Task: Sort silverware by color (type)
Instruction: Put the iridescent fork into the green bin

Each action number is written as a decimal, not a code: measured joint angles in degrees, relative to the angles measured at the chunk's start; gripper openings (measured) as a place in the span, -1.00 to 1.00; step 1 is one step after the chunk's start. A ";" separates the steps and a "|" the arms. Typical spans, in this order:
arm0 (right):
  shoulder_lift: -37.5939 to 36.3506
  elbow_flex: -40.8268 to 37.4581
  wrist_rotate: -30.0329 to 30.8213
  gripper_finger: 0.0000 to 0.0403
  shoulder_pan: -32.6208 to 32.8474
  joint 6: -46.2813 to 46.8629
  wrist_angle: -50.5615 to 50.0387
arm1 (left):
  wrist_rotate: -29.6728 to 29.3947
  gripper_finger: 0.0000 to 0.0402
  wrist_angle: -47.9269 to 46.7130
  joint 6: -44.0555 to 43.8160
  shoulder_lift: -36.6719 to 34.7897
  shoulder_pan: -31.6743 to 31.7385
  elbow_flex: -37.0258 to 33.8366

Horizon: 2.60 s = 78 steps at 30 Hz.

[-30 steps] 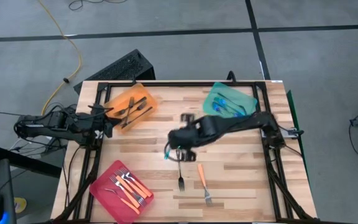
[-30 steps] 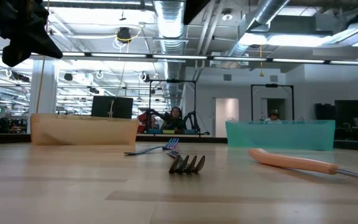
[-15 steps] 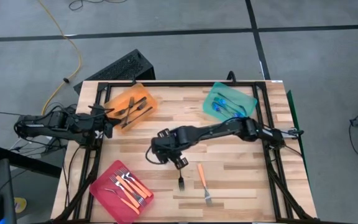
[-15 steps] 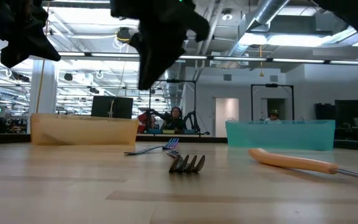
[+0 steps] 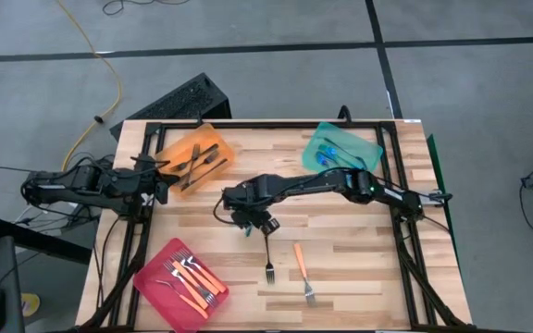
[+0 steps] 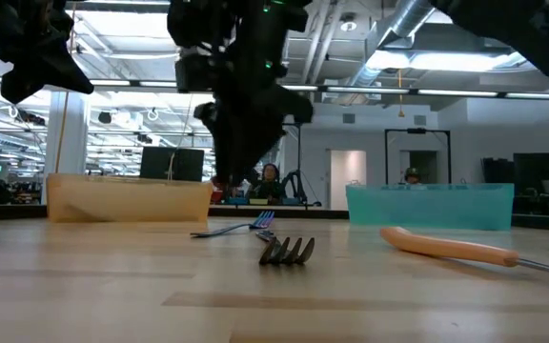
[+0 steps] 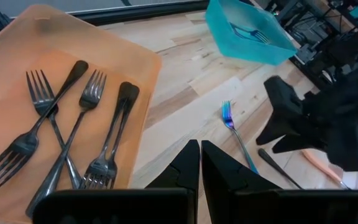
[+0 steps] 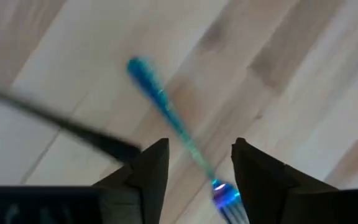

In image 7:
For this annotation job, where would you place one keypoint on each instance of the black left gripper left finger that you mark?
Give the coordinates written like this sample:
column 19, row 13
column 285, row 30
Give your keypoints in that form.
column 120, row 207

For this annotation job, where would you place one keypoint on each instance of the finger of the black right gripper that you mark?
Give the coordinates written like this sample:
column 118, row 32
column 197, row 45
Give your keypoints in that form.
column 283, row 99
column 297, row 143

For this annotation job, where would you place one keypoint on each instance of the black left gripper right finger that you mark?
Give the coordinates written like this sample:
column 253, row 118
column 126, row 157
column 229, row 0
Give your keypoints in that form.
column 275, row 207

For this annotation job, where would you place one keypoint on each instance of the black metal fork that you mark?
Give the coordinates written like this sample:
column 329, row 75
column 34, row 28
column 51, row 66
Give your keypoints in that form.
column 133, row 91
column 42, row 102
column 26, row 143
column 99, row 168
column 275, row 166
column 89, row 99

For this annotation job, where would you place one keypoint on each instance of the iridescent blue metal fork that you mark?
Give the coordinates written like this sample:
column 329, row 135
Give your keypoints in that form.
column 238, row 32
column 227, row 116
column 261, row 36

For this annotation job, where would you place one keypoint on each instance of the teal translucent plastic bin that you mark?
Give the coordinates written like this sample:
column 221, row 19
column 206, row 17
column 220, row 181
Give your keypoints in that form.
column 228, row 40

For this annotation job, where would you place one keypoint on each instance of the orange translucent plastic bin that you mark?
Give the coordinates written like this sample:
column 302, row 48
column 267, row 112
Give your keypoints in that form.
column 129, row 62

